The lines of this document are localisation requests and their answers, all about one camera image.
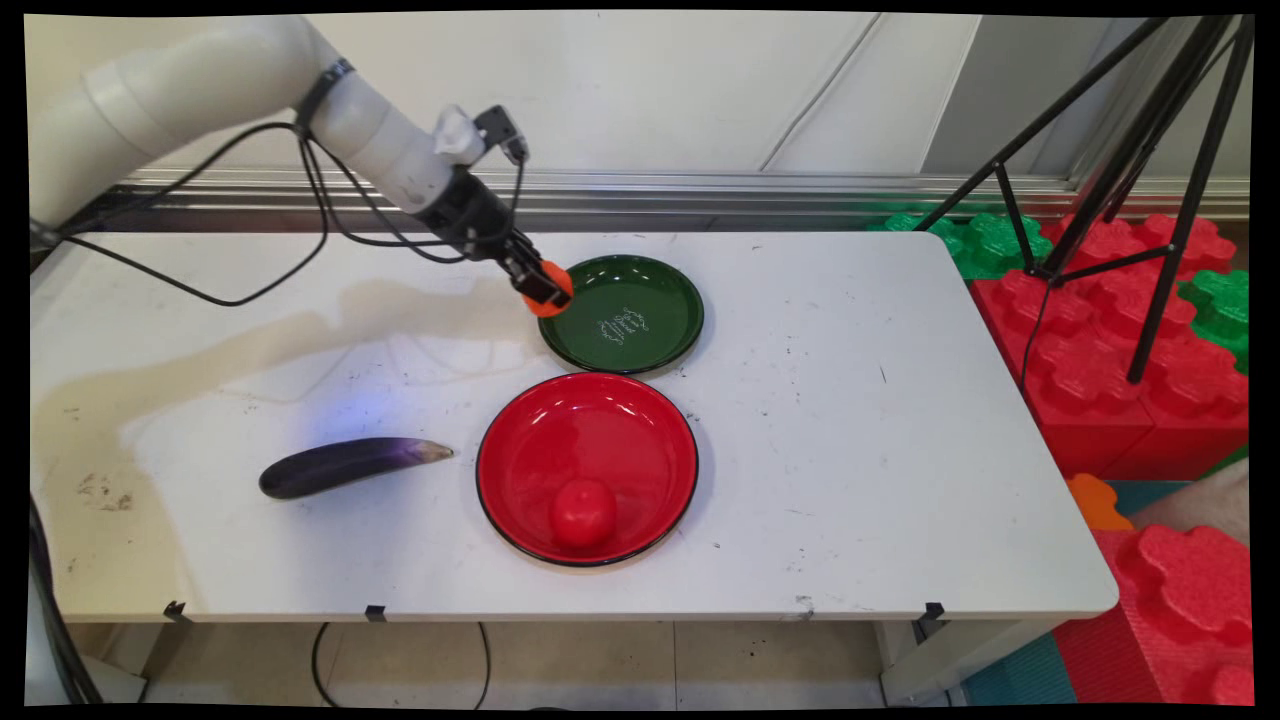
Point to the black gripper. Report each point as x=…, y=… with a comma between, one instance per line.
x=468, y=215

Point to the orange toy fruit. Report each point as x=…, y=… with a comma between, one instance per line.
x=560, y=275

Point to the green plate with white print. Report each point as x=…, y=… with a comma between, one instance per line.
x=640, y=315

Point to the red plate with black rim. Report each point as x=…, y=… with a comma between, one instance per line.
x=590, y=450

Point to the red toy tomato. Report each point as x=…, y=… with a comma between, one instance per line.
x=583, y=513

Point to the purple toy eggplant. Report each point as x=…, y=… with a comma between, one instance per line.
x=350, y=466

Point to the black table edge clip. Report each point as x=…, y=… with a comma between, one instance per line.
x=932, y=615
x=376, y=612
x=177, y=611

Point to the green foam block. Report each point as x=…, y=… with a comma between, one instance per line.
x=1222, y=312
x=985, y=243

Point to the large red foam block stack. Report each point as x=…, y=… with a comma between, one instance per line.
x=1100, y=340

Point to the white table leg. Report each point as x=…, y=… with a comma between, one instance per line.
x=950, y=660

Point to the orange foam block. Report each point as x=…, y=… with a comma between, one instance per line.
x=1095, y=500

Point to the black tripod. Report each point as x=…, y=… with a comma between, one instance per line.
x=1150, y=150

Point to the teal foam floor mat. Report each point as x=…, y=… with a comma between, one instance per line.
x=1020, y=675

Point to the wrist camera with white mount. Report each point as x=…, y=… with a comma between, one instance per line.
x=480, y=135

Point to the aluminium wall rail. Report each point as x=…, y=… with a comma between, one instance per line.
x=750, y=195

